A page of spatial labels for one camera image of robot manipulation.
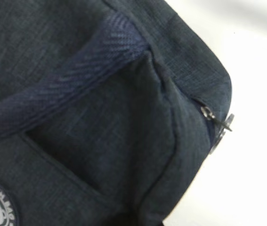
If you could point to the dark blue fabric lunch bag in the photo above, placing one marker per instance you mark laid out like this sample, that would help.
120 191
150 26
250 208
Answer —
108 109

